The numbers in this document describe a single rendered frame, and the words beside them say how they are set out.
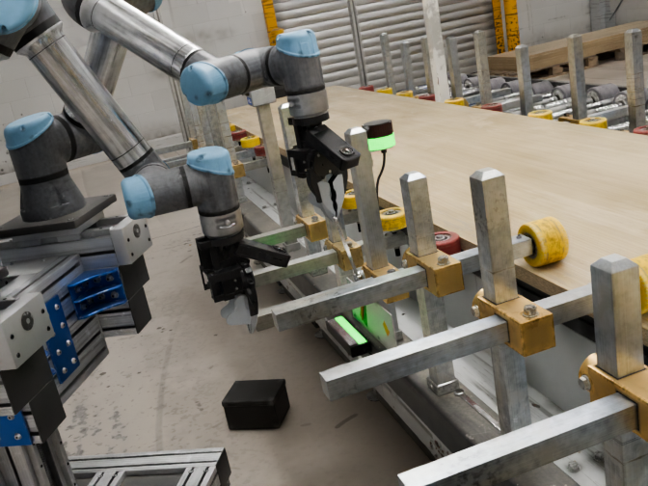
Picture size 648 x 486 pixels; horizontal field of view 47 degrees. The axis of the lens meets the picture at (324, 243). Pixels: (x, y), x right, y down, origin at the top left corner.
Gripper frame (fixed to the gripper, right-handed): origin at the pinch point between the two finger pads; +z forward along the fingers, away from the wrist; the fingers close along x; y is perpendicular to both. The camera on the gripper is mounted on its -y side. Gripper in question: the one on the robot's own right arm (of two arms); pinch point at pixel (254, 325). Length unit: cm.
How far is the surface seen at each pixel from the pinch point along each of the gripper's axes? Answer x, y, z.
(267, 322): 0.2, -2.7, 0.2
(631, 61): -45, -141, -21
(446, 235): 1.8, -43.4, -6.6
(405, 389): 13.5, -23.9, 16.7
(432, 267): 28.7, -23.6, -14.8
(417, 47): -764, -494, 81
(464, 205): -13, -58, -5
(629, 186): 7, -87, -7
